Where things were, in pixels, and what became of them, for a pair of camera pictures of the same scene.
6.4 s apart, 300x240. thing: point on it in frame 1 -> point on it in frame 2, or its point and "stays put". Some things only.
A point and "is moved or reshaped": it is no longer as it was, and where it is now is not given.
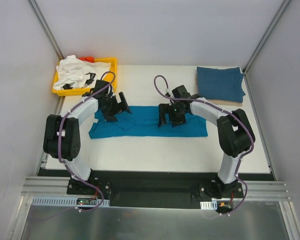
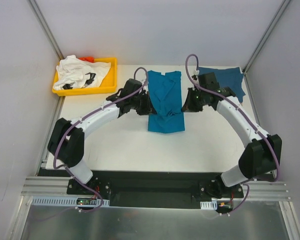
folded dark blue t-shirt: (220, 84) stays put
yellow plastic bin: (77, 92) stays put
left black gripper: (115, 107) -> (147, 104)
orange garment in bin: (90, 59) stays put
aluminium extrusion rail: (57, 186) stays put
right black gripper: (170, 113) -> (190, 101)
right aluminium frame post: (266, 35) stays put
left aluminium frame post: (58, 54) stays put
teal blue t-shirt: (143, 122) is moved or reshaped
